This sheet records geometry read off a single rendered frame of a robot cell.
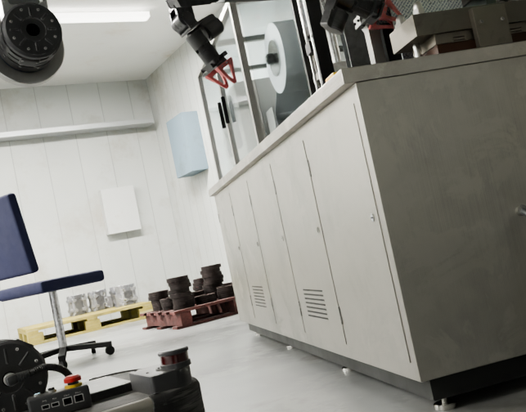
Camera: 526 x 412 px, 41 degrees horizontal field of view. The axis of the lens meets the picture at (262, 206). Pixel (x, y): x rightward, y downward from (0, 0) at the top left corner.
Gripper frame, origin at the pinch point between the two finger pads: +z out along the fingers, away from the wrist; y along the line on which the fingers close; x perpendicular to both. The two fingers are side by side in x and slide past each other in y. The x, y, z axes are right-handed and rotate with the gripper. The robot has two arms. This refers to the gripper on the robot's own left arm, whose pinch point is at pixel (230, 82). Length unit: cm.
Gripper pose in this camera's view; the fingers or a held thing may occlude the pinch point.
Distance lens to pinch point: 231.4
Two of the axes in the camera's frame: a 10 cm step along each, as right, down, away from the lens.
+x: -6.5, 6.1, -4.5
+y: -4.7, 1.5, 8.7
